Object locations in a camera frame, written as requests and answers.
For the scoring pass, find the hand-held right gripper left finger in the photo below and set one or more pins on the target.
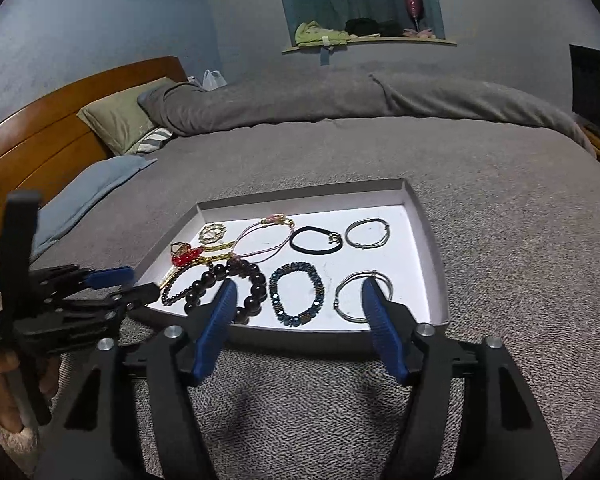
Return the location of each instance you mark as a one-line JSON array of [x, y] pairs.
[[215, 335]]

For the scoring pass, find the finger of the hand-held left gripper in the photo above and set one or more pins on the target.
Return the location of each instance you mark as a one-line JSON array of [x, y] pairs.
[[110, 276], [135, 296]]

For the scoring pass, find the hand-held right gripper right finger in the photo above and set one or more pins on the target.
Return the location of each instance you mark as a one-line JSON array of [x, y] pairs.
[[385, 335]]

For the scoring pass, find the red and gold bead jewelry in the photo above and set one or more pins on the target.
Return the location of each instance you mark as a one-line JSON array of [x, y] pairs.
[[182, 259]]

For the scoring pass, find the grey shallow cardboard box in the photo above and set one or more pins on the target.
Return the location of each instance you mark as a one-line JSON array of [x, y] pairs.
[[305, 340]]

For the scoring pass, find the person's left forearm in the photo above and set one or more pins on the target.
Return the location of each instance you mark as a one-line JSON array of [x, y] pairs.
[[10, 452]]

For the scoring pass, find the light blue cloth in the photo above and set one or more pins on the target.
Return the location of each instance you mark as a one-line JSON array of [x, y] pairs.
[[80, 195]]

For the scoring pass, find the striped pillow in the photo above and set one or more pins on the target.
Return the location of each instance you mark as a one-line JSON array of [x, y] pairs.
[[152, 140]]

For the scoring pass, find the olive pillow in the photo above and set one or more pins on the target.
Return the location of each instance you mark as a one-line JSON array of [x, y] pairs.
[[115, 120]]

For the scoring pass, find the grey bed cover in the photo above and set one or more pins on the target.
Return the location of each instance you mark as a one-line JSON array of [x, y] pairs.
[[505, 235]]

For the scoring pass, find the wooden headboard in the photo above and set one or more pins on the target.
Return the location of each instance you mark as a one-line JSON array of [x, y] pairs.
[[30, 135]]

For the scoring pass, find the white plastic bag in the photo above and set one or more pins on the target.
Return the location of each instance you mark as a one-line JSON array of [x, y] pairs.
[[210, 81]]

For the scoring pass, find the grey duvet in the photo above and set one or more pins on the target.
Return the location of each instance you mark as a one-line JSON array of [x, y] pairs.
[[330, 100]]

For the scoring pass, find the wooden window shelf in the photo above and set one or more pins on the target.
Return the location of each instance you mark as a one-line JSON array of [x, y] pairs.
[[370, 45]]

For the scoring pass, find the black cloth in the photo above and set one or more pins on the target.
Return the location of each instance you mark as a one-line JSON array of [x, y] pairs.
[[370, 27]]

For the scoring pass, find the green cloth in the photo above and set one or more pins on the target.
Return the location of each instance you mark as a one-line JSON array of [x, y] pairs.
[[315, 35]]

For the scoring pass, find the black television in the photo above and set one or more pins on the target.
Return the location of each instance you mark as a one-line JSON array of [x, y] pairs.
[[597, 85]]

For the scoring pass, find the pink wine glass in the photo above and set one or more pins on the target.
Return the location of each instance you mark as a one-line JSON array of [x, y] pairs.
[[414, 2]]

